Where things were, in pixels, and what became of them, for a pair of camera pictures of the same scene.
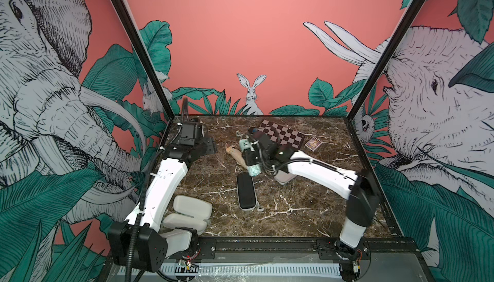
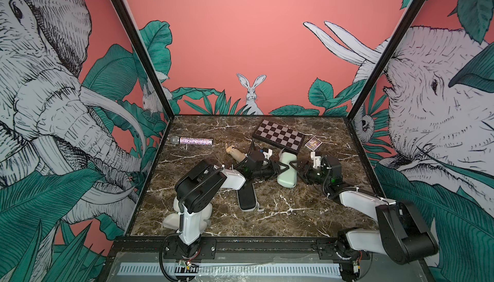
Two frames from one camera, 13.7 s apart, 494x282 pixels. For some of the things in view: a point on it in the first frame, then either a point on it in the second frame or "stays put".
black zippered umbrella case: [246, 191] stays put
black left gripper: [211, 145] → [274, 169]
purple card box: [313, 143] stays put
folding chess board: [283, 136] stays put
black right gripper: [247, 157] → [306, 164]
